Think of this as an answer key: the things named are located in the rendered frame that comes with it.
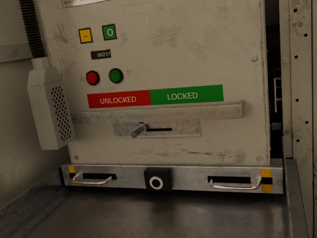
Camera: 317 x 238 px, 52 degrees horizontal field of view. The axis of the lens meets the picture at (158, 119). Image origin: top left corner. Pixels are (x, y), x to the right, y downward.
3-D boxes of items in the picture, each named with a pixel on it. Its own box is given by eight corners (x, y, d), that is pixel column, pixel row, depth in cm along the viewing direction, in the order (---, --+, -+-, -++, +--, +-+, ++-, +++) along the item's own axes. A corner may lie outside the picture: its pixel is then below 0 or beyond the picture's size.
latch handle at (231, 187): (261, 191, 65) (261, 187, 64) (207, 189, 68) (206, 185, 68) (262, 179, 69) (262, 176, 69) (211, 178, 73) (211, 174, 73)
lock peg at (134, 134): (138, 140, 70) (136, 123, 69) (129, 140, 70) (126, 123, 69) (148, 131, 75) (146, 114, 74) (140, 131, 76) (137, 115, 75)
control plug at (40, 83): (58, 150, 70) (41, 70, 66) (40, 150, 72) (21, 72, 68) (78, 138, 77) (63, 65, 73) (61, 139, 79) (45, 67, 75)
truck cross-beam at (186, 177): (283, 194, 67) (282, 167, 66) (64, 185, 86) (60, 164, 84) (282, 183, 72) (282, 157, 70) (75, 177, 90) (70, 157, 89)
